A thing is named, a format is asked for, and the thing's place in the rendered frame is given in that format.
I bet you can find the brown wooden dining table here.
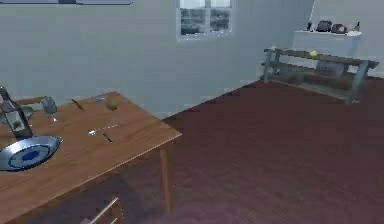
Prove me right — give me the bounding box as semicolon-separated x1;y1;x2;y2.
0;91;183;224

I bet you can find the clear drinking glass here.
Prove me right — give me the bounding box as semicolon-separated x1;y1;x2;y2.
40;96;59;123

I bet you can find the white kitchen counter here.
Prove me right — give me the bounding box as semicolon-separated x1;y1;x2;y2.
292;29;363;69

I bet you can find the white framed window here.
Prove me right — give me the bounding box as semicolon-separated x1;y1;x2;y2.
175;0;235;42

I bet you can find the dark pencil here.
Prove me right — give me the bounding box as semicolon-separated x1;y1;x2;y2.
71;98;85;111

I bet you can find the grey and brown shelf table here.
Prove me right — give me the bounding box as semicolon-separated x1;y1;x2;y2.
260;47;380;105

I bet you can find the dark brown appliance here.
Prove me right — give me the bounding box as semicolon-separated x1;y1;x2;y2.
331;23;348;35

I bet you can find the blue and white plate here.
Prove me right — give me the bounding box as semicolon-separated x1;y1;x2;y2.
0;135;64;172

